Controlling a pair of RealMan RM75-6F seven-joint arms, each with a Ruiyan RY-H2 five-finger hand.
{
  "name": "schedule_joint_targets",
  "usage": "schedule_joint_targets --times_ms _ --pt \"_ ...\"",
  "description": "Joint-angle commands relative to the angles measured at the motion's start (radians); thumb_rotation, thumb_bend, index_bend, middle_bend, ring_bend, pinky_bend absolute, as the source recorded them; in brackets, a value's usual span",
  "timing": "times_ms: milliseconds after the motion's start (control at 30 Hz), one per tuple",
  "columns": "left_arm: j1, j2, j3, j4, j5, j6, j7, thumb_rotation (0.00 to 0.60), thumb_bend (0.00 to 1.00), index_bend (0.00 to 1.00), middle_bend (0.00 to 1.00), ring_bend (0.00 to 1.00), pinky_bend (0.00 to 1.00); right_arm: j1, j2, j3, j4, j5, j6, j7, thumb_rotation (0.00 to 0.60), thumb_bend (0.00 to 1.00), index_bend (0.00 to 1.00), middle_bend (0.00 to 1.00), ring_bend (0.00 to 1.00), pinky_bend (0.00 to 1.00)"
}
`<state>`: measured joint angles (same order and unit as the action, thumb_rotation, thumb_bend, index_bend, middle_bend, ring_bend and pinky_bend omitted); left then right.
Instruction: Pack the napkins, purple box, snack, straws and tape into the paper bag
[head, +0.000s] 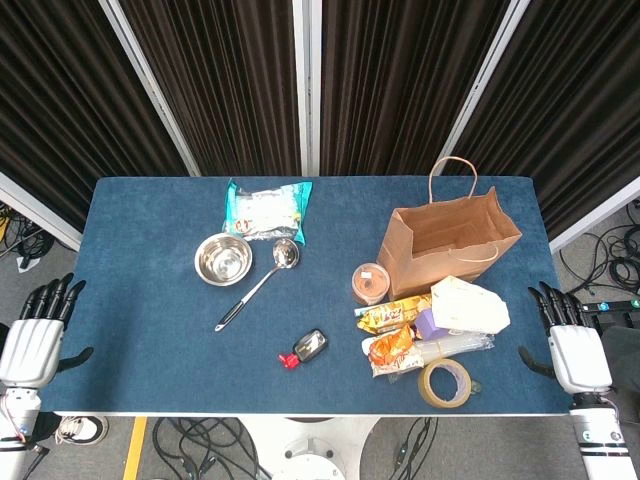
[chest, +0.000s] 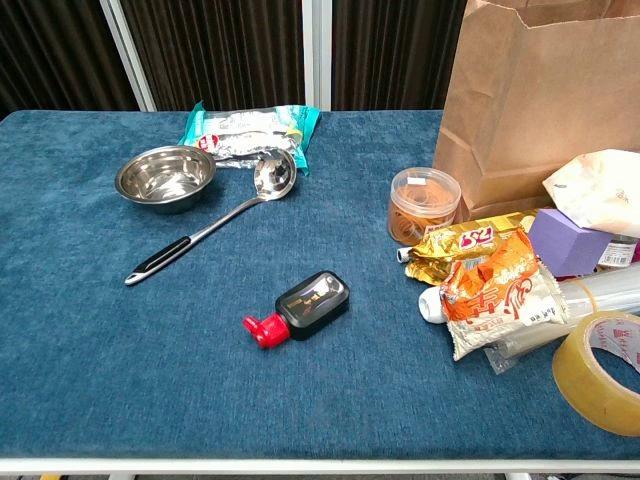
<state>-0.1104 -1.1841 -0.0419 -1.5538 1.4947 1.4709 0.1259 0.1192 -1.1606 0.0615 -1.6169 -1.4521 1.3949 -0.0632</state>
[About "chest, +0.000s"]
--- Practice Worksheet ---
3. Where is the cream paper pouch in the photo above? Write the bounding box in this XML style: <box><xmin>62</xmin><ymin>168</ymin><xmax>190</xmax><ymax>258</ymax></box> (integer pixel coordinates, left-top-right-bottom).
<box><xmin>542</xmin><ymin>148</ymin><xmax>640</xmax><ymax>239</ymax></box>

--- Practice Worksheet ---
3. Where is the steel ladle black handle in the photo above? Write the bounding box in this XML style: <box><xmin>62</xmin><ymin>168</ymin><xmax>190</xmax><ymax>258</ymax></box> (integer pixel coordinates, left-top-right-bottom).
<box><xmin>124</xmin><ymin>147</ymin><xmax>298</xmax><ymax>287</ymax></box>

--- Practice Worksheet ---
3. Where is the small white bottle green print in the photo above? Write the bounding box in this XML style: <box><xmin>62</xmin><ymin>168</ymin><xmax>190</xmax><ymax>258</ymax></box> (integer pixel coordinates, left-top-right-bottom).
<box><xmin>418</xmin><ymin>285</ymin><xmax>451</xmax><ymax>325</ymax></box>

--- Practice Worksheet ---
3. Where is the stainless steel bowl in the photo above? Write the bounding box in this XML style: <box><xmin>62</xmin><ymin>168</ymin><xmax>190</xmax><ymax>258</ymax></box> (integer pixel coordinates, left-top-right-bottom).
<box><xmin>114</xmin><ymin>145</ymin><xmax>218</xmax><ymax>215</ymax></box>

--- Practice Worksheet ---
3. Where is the brown paper bag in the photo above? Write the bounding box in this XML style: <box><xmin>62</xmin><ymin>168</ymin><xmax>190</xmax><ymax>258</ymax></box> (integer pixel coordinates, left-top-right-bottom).
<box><xmin>432</xmin><ymin>0</ymin><xmax>640</xmax><ymax>221</ymax></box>

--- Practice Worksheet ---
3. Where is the small clear plastic jar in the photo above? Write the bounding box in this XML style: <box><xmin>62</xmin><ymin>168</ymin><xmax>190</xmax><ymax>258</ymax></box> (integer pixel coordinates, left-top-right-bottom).
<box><xmin>597</xmin><ymin>234</ymin><xmax>639</xmax><ymax>274</ymax></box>

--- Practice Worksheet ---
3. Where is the purple foam cube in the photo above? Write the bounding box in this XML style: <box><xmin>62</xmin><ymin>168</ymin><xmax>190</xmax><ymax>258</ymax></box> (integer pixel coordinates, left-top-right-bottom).
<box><xmin>527</xmin><ymin>208</ymin><xmax>614</xmax><ymax>278</ymax></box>

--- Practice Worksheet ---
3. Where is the dark pleated curtain panel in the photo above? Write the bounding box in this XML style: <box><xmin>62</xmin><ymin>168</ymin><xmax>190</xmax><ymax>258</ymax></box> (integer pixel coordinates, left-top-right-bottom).
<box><xmin>0</xmin><ymin>0</ymin><xmax>141</xmax><ymax>121</ymax></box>
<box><xmin>331</xmin><ymin>0</ymin><xmax>469</xmax><ymax>111</ymax></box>
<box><xmin>119</xmin><ymin>0</ymin><xmax>306</xmax><ymax>112</ymax></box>

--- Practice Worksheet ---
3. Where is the brown tape roll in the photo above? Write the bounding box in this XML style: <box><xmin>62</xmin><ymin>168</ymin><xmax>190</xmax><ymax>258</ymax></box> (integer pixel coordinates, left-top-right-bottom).
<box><xmin>551</xmin><ymin>310</ymin><xmax>640</xmax><ymax>438</ymax></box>

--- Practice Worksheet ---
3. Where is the orange snack packet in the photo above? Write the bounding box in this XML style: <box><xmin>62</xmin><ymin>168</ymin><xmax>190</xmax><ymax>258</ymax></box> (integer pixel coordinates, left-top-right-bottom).
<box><xmin>439</xmin><ymin>228</ymin><xmax>571</xmax><ymax>362</ymax></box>

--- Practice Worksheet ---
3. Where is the black red car key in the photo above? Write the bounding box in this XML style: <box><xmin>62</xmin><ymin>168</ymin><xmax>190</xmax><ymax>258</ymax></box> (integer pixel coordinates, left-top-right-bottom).
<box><xmin>242</xmin><ymin>270</ymin><xmax>351</xmax><ymax>350</ymax></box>

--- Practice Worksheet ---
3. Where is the clear jar of rubber bands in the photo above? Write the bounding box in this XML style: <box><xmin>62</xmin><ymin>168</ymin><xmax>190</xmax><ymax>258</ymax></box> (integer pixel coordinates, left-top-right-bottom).
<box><xmin>387</xmin><ymin>166</ymin><xmax>462</xmax><ymax>247</ymax></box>

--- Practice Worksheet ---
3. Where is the gold biscuit packet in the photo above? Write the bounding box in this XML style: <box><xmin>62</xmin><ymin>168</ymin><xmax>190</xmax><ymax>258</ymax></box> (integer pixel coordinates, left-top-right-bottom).
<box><xmin>404</xmin><ymin>209</ymin><xmax>541</xmax><ymax>287</ymax></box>

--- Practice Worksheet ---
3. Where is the teal plastic food packet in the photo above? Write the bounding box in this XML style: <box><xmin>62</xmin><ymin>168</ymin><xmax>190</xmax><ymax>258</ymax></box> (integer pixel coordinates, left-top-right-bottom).
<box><xmin>178</xmin><ymin>101</ymin><xmax>322</xmax><ymax>177</ymax></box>

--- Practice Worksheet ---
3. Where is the white partition frame post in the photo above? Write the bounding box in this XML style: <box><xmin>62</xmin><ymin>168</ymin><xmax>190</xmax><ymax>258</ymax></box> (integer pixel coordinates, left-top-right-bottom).
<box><xmin>301</xmin><ymin>0</ymin><xmax>333</xmax><ymax>112</ymax></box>
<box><xmin>98</xmin><ymin>0</ymin><xmax>158</xmax><ymax>112</ymax></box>

